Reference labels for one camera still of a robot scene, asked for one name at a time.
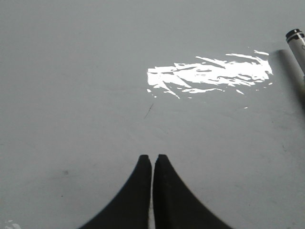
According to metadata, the white black whiteboard marker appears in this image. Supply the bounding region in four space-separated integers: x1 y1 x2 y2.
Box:
285 29 305 105

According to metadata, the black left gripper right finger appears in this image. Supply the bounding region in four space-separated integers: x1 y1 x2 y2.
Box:
152 155 230 229

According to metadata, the white whiteboard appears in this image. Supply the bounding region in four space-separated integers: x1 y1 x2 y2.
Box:
0 0 305 229

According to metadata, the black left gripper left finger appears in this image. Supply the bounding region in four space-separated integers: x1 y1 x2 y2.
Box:
81 155 152 229

